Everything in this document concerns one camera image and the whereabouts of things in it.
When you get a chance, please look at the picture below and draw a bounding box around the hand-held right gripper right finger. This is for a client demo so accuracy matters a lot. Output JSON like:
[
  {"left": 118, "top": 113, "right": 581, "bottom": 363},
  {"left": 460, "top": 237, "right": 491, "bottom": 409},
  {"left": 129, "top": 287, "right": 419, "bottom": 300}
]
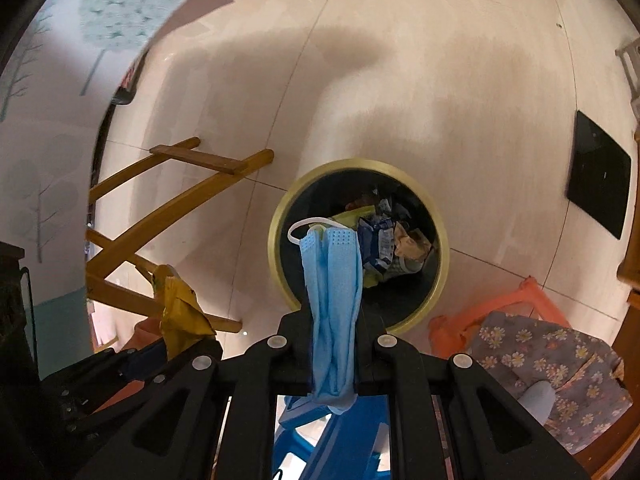
[{"left": 352, "top": 309, "right": 591, "bottom": 480}]

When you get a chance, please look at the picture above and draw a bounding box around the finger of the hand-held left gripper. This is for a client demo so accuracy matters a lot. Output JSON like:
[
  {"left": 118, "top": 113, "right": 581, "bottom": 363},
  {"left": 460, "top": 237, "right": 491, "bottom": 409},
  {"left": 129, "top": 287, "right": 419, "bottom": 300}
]
[
  {"left": 42, "top": 345, "right": 197, "bottom": 442},
  {"left": 167, "top": 332, "right": 224, "bottom": 368}
]

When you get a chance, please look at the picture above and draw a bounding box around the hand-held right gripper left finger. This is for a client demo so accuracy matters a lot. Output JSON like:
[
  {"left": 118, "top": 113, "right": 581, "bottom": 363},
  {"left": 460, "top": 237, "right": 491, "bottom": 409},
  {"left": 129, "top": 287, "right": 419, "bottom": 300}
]
[{"left": 75, "top": 310, "right": 317, "bottom": 480}]

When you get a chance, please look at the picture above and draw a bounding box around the golden yellow snack wrapper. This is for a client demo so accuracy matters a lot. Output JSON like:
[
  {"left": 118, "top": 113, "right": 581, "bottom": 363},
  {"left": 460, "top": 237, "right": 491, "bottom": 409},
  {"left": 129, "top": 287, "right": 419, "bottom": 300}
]
[{"left": 151, "top": 264, "right": 217, "bottom": 362}]

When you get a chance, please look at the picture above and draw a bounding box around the black waste bin yellow rim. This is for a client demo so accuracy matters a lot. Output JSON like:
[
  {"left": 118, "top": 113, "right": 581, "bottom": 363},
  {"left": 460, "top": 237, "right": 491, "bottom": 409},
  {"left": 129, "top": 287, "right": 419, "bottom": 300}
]
[{"left": 268, "top": 157, "right": 451, "bottom": 336}]

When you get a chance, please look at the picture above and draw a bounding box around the blue face mask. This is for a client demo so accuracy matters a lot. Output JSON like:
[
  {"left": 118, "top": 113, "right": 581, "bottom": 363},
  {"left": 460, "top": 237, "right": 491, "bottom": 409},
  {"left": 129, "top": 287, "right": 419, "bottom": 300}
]
[{"left": 287, "top": 216, "right": 365, "bottom": 416}]

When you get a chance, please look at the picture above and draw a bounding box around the pale yellow foil bag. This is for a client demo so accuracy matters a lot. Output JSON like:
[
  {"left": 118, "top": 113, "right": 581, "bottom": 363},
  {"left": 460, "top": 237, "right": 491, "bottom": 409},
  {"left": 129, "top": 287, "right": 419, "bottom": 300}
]
[{"left": 327, "top": 205, "right": 376, "bottom": 231}]

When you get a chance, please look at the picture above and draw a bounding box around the blue plastic stool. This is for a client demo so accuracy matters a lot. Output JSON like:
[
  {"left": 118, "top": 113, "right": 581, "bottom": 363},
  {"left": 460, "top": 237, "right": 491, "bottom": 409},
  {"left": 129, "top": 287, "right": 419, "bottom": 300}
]
[{"left": 272, "top": 392, "right": 391, "bottom": 480}]

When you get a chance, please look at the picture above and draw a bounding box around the blue white wrapper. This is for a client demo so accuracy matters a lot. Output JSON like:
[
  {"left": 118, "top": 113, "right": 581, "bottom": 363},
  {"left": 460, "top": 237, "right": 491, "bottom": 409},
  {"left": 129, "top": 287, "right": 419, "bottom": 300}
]
[{"left": 356, "top": 198, "right": 410, "bottom": 289}]

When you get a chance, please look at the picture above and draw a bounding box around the beige plastic wrapper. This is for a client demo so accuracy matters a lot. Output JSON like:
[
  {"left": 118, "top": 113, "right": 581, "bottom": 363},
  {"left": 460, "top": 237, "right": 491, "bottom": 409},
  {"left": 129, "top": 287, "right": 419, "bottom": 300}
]
[{"left": 392, "top": 222, "right": 435, "bottom": 261}]

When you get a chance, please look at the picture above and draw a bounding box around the orange plastic stool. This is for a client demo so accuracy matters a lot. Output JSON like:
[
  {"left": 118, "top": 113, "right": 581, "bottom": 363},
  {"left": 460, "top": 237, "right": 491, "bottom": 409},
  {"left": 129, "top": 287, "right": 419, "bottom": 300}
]
[{"left": 427, "top": 276, "right": 574, "bottom": 361}]

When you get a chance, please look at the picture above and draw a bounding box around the pale blue slipper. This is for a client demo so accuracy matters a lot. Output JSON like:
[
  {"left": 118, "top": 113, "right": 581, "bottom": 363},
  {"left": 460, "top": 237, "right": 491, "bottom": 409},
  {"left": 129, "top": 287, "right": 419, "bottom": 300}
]
[{"left": 517, "top": 380, "right": 557, "bottom": 421}]

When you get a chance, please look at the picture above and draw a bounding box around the table with teal tablecloth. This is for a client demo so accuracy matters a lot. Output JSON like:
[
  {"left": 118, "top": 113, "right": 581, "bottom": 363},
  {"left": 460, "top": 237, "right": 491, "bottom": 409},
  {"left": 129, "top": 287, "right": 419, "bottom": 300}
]
[{"left": 0, "top": 0, "right": 241, "bottom": 366}]

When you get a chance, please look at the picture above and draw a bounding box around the person's floral clothing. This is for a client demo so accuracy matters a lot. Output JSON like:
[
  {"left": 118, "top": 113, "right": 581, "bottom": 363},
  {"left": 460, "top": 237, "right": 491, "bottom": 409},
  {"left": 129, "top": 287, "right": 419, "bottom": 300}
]
[{"left": 467, "top": 310, "right": 634, "bottom": 454}]

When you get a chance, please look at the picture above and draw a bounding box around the black bathroom scale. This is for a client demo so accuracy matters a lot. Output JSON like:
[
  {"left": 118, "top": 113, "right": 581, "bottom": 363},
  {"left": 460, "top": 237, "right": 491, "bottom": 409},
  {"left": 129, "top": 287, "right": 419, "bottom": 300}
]
[{"left": 565, "top": 110, "right": 633, "bottom": 240}]

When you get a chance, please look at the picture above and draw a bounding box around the wooden chair frame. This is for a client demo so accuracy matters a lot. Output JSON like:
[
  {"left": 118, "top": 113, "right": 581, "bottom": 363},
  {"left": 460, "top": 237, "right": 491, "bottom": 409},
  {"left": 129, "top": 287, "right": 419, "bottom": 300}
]
[
  {"left": 85, "top": 137, "right": 276, "bottom": 336},
  {"left": 575, "top": 240, "right": 640, "bottom": 476}
]

